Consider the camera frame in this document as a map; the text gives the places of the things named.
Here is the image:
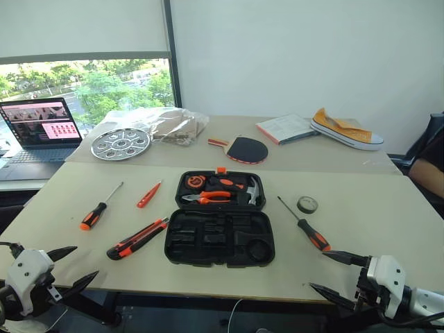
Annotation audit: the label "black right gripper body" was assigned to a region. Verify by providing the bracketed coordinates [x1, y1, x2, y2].
[353, 265, 383, 310]

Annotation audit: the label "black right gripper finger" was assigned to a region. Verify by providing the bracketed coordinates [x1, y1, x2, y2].
[309, 282, 358, 311]
[322, 250, 369, 268]

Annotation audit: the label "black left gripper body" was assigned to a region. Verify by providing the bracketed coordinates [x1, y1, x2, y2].
[34, 264, 65, 306]

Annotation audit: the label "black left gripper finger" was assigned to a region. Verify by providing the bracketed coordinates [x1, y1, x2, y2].
[46, 246, 78, 262]
[59, 270, 101, 300]

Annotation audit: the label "black shaft screwdriver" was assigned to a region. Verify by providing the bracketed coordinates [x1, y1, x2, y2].
[276, 195, 332, 253]

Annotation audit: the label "silver shaft screwdriver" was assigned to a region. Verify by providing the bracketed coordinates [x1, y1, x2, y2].
[79, 180, 125, 232]

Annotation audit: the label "black electrical tape roll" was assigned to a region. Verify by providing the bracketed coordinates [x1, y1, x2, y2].
[296, 195, 319, 214]

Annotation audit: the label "black orange utility knife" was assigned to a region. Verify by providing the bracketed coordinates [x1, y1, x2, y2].
[105, 216, 170, 262]

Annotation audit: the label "orange voltage tester pen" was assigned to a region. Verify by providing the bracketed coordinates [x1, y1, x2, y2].
[136, 180, 163, 210]

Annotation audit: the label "black tool case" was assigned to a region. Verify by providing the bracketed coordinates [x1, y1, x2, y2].
[163, 166, 276, 269]

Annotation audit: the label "seated person in dark shirt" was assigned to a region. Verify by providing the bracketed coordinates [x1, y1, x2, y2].
[408, 128, 444, 223]

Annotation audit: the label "yellow canvas sneaker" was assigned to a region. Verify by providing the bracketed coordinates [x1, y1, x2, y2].
[309, 107, 385, 152]

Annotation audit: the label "round metal compartment tray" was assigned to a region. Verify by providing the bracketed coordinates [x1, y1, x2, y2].
[90, 127, 152, 162]

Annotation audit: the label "open laptop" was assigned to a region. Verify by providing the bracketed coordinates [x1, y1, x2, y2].
[0, 97, 84, 182]

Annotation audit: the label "open book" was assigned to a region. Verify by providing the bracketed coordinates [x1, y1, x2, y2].
[255, 114, 322, 146]

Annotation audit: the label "table tennis paddle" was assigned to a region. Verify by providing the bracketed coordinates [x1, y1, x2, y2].
[207, 135, 270, 165]

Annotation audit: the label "orange black tape measure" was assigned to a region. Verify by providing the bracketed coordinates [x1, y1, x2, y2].
[184, 174, 206, 190]

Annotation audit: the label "window pane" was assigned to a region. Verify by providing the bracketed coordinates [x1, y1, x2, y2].
[0, 57, 175, 130]

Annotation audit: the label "clear plastic bag with cardboard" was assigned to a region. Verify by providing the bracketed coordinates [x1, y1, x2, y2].
[103, 106, 210, 147]

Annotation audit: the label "white roller blind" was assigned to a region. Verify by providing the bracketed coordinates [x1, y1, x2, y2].
[0, 0, 171, 66]

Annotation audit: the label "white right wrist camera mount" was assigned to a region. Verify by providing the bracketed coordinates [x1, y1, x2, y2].
[366, 255, 412, 320]

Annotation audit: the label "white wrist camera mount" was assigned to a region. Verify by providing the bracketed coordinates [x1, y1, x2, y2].
[4, 248, 56, 317]
[366, 255, 412, 320]

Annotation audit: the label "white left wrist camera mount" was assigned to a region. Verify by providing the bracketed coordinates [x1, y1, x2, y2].
[4, 248, 56, 317]

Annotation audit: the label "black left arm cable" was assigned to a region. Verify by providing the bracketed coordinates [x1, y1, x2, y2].
[0, 241, 25, 259]

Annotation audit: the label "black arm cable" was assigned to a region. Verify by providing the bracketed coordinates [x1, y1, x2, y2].
[377, 307, 444, 329]
[0, 241, 25, 259]

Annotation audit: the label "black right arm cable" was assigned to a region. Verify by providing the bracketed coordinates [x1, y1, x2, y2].
[377, 307, 444, 329]

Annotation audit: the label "thin white cable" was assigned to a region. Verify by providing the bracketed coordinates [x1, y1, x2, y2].
[226, 297, 244, 333]

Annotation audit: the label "claw hammer black handle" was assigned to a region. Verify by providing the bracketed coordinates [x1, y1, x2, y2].
[207, 176, 262, 207]

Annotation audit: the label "orange handled pliers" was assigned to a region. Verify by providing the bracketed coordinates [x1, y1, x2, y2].
[180, 190, 232, 206]

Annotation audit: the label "black window frame post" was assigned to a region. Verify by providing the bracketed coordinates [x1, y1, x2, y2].
[162, 0, 184, 109]

